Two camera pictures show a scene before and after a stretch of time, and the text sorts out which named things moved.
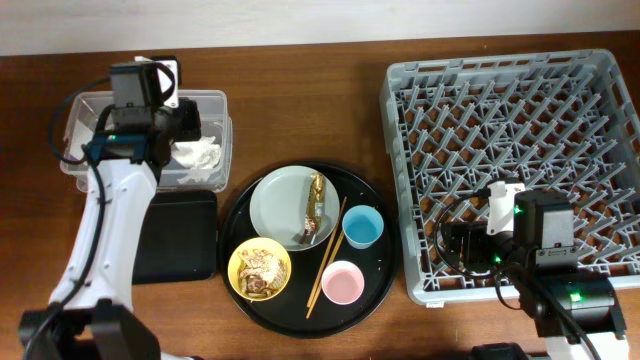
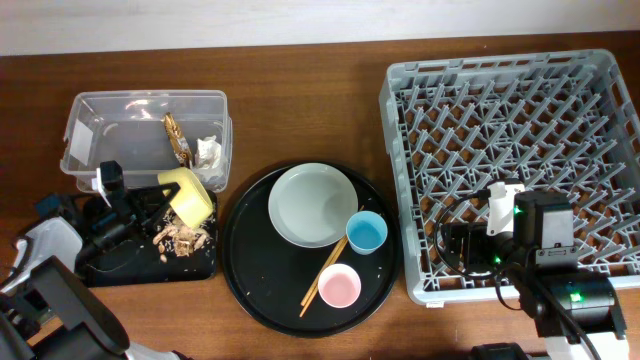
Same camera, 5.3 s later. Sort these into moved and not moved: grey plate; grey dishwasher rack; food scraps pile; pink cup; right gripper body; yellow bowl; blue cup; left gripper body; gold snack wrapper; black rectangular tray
Moved: left gripper body; yellow bowl; food scraps pile; blue cup; grey plate; gold snack wrapper
Not moved: pink cup; grey dishwasher rack; right gripper body; black rectangular tray
